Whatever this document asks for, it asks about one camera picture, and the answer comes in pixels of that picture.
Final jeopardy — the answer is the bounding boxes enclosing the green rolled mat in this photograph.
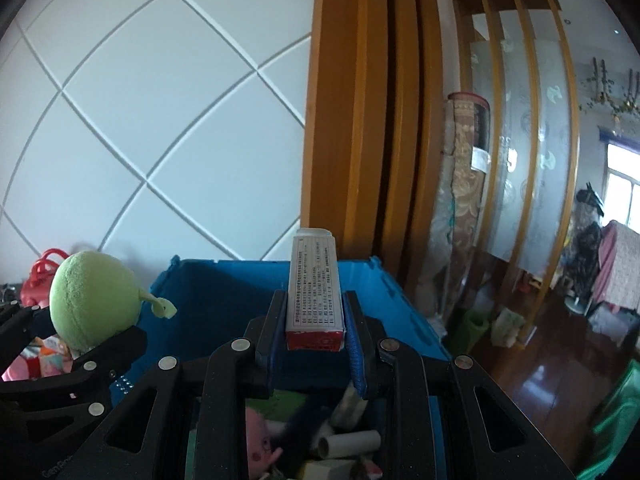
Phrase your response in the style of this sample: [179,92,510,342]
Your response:
[457,310,491,356]

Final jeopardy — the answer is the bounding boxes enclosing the blue plastic storage crate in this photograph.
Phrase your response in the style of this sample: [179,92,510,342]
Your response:
[107,255,453,480]

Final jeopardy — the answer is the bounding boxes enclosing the green cloth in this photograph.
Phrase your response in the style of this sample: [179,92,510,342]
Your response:
[575,360,640,480]

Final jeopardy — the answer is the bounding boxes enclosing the white paper roll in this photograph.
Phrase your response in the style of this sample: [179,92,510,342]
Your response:
[312,429,382,461]

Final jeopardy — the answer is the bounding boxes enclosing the dark hanging clothes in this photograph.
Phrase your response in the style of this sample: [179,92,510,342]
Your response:
[565,185,606,301]

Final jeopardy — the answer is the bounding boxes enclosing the long red white box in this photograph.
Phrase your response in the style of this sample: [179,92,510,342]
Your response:
[284,228,347,352]

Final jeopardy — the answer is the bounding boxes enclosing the bright window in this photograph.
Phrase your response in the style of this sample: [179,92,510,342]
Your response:
[600,127,640,233]

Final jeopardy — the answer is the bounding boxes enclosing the green fuzzy ball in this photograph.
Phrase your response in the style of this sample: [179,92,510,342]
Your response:
[49,251,178,353]

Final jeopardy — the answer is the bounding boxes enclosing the hanging vine wall decoration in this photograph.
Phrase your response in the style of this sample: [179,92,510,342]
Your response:
[580,57,640,121]

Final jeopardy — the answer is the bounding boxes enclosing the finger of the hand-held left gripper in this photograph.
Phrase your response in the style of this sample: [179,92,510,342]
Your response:
[0,302,53,356]
[0,327,148,413]

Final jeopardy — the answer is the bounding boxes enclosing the pink cloth on rack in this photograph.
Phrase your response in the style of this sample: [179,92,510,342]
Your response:
[590,220,640,321]

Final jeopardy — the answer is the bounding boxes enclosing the pink pig plush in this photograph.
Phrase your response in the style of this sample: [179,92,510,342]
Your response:
[244,406,283,480]

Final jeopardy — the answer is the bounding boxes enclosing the white green bag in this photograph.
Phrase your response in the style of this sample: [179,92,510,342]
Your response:
[492,307,526,346]

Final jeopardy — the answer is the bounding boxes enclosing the red hard carry case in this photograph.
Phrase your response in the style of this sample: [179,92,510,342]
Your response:
[21,247,71,306]

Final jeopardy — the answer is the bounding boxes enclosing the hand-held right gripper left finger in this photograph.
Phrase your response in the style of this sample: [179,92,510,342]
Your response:
[70,290,291,480]

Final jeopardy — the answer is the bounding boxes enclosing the wooden wall trim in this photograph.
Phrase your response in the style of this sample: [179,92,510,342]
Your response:
[300,0,446,301]

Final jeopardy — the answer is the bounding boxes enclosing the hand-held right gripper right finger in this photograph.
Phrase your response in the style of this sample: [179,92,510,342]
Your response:
[345,290,576,480]

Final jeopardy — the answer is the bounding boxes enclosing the rolled patterned carpet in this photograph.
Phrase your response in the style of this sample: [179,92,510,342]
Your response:
[427,91,493,321]

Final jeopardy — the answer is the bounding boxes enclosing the frosted glass wooden partition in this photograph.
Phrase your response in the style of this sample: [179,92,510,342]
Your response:
[448,0,583,346]

